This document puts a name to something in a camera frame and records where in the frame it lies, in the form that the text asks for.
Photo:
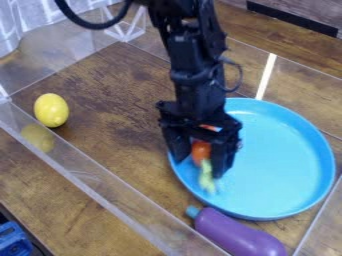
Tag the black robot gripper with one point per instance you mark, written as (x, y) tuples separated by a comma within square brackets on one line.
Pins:
[(196, 116)]

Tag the orange toy carrot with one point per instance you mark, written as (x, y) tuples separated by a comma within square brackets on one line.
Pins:
[(201, 154)]

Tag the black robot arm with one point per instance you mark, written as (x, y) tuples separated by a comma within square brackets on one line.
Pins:
[(196, 42)]

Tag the blue round plate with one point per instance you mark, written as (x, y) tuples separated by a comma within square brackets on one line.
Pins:
[(284, 170)]

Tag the purple toy eggplant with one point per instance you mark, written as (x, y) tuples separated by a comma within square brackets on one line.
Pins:
[(239, 239)]

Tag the yellow toy lemon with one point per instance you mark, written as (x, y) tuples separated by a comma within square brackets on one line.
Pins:
[(52, 110)]

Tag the blue plastic box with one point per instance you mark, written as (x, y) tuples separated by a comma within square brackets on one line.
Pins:
[(15, 243)]

